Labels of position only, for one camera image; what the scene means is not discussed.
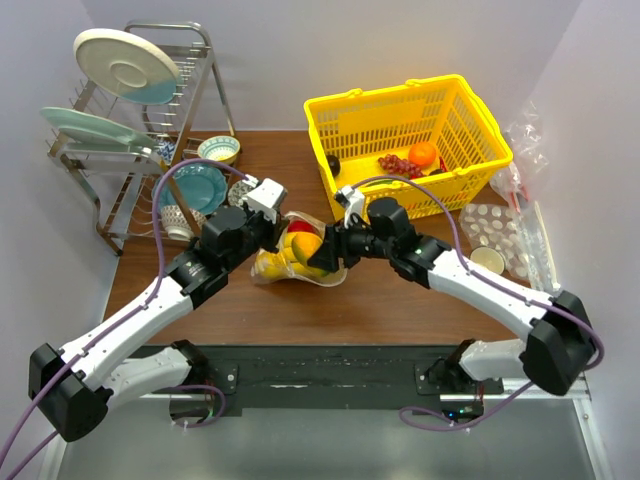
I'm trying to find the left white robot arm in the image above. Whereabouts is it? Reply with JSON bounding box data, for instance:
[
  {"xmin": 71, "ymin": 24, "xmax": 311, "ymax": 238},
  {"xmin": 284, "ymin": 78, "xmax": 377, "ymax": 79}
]
[{"xmin": 28, "ymin": 206, "xmax": 287, "ymax": 442}]

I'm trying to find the polka dot plastic bag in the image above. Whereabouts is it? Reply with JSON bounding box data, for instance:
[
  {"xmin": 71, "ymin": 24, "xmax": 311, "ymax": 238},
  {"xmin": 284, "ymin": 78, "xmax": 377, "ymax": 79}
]
[{"xmin": 459, "ymin": 203, "xmax": 551, "ymax": 284}]

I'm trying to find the steel dish rack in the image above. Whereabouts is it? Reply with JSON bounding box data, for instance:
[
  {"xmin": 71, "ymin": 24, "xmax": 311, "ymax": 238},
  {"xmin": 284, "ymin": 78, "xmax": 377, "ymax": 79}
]
[{"xmin": 41, "ymin": 20, "xmax": 241, "ymax": 255}]

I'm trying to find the yellow plastic shopping basket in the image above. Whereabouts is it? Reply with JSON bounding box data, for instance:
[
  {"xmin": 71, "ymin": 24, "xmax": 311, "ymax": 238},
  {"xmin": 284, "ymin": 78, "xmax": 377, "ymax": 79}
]
[{"xmin": 304, "ymin": 74, "xmax": 513, "ymax": 219}]

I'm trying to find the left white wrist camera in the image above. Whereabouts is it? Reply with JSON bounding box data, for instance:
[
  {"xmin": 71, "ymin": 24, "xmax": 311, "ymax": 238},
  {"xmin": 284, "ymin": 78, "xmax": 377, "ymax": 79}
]
[{"xmin": 243, "ymin": 178, "xmax": 287, "ymax": 224}]

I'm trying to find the dark avocado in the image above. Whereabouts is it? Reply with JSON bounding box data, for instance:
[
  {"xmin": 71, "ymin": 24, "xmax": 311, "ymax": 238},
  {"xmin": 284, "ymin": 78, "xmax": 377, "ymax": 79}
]
[{"xmin": 326, "ymin": 155, "xmax": 341, "ymax": 177}]

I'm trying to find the blue patterned cup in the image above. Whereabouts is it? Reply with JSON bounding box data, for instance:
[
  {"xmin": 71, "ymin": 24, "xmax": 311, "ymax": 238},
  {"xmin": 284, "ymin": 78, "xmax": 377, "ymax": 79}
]
[{"xmin": 160, "ymin": 205, "xmax": 195, "ymax": 241}]

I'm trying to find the clear zip top bag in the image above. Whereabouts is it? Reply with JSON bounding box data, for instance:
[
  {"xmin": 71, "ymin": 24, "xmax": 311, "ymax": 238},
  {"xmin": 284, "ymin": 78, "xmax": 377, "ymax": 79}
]
[{"xmin": 250, "ymin": 211, "xmax": 347, "ymax": 287}]

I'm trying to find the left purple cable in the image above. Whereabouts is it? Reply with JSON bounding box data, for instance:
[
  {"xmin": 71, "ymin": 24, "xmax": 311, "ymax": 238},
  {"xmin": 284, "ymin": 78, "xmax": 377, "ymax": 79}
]
[{"xmin": 0, "ymin": 159, "xmax": 251, "ymax": 480}]

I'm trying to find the yellow lemon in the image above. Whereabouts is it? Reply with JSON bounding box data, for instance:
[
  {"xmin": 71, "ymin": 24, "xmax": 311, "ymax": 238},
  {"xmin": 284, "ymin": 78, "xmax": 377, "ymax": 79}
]
[{"xmin": 252, "ymin": 251, "xmax": 288, "ymax": 282}]

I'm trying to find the teal rimmed yellow bowl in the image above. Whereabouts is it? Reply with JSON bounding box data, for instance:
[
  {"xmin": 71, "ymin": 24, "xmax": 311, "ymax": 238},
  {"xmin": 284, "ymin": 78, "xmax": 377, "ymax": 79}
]
[{"xmin": 197, "ymin": 135, "xmax": 241, "ymax": 165}]

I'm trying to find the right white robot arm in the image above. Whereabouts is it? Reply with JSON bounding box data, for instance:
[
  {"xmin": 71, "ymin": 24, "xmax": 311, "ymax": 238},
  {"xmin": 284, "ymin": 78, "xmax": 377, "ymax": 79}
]
[{"xmin": 308, "ymin": 198, "xmax": 597, "ymax": 396}]

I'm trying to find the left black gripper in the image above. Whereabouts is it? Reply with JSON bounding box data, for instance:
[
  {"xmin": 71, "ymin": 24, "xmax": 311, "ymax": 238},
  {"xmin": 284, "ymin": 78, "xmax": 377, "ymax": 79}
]
[{"xmin": 223, "ymin": 199, "xmax": 289, "ymax": 272}]

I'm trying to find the orange fruit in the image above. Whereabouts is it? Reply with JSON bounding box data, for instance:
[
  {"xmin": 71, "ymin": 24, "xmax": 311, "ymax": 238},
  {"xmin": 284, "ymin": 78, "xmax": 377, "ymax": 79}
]
[{"xmin": 408, "ymin": 142, "xmax": 438, "ymax": 169}]

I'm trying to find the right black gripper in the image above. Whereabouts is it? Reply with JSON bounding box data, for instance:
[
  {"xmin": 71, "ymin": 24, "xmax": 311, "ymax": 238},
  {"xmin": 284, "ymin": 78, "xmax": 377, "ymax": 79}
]
[{"xmin": 309, "ymin": 212, "xmax": 395, "ymax": 273}]

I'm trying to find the small blue white bowl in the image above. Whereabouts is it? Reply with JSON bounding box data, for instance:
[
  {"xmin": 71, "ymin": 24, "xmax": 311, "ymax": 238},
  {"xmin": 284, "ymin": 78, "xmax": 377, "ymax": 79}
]
[{"xmin": 155, "ymin": 140, "xmax": 176, "ymax": 164}]

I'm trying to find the red grape bunch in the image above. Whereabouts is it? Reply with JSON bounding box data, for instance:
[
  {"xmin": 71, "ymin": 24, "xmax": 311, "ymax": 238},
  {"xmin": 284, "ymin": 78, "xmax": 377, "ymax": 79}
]
[{"xmin": 378, "ymin": 154, "xmax": 424, "ymax": 180}]

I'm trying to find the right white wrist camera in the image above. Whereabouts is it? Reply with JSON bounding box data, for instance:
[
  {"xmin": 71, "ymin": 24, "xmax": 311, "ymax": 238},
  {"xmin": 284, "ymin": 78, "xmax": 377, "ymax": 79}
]
[{"xmin": 334, "ymin": 185, "xmax": 365, "ymax": 228}]

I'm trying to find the teal scalloped plate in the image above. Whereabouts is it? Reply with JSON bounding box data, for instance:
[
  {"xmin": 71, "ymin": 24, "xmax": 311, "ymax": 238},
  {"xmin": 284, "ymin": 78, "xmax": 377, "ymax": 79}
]
[{"xmin": 172, "ymin": 163, "xmax": 227, "ymax": 215}]

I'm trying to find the yellow banana bunch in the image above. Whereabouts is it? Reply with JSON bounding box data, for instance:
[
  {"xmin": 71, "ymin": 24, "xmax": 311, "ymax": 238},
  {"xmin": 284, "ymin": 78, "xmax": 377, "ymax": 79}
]
[{"xmin": 281, "ymin": 248, "xmax": 329, "ymax": 280}]

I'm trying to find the white paper cup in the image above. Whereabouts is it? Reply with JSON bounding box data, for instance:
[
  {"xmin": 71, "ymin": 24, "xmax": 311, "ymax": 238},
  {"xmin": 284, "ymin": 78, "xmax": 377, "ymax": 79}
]
[{"xmin": 470, "ymin": 246, "xmax": 505, "ymax": 275}]

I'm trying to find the pale green plate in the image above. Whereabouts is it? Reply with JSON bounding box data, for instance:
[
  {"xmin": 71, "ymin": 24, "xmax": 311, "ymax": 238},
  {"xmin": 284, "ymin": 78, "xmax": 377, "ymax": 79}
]
[{"xmin": 40, "ymin": 107, "xmax": 156, "ymax": 149}]

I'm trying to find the white and teal plate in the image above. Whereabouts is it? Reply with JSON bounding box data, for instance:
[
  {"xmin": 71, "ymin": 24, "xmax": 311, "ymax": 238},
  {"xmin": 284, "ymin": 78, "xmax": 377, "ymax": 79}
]
[{"xmin": 73, "ymin": 28, "xmax": 181, "ymax": 105}]

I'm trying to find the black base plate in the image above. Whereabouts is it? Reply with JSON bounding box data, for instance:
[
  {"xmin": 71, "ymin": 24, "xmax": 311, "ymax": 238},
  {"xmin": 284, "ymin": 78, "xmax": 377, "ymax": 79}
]
[{"xmin": 184, "ymin": 345, "xmax": 504, "ymax": 416}]

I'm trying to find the crumpled clear plastic bag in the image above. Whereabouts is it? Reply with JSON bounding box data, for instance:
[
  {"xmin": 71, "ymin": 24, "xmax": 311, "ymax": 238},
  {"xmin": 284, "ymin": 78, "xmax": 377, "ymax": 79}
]
[{"xmin": 490, "ymin": 101, "xmax": 551, "ymax": 213}]

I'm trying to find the mango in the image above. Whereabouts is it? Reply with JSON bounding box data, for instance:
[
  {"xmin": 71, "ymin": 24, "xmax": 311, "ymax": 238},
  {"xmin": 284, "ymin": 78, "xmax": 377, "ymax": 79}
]
[{"xmin": 291, "ymin": 232, "xmax": 323, "ymax": 265}]

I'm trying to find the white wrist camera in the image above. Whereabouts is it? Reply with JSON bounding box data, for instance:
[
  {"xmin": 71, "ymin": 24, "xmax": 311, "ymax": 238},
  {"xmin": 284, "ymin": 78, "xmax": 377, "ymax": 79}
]
[
  {"xmin": 243, "ymin": 178, "xmax": 287, "ymax": 224},
  {"xmin": 334, "ymin": 185, "xmax": 365, "ymax": 228}
]

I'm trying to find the red apple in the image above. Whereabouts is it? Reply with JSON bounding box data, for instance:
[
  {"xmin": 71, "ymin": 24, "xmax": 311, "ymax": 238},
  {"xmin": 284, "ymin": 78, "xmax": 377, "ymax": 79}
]
[{"xmin": 287, "ymin": 220, "xmax": 315, "ymax": 234}]

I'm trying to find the black floral patterned bowl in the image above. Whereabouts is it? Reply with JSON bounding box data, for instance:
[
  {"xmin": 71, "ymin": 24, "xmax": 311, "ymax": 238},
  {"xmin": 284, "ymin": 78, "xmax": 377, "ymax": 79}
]
[{"xmin": 227, "ymin": 180, "xmax": 255, "ymax": 207}]

